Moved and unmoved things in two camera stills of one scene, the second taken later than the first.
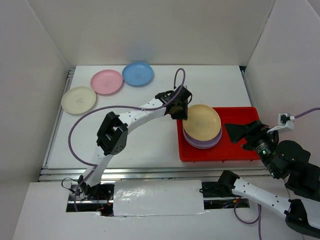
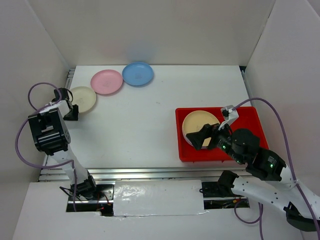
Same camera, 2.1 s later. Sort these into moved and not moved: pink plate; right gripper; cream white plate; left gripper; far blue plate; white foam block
Moved: left gripper; right gripper
Not moved: pink plate; white foam block; far blue plate; cream white plate
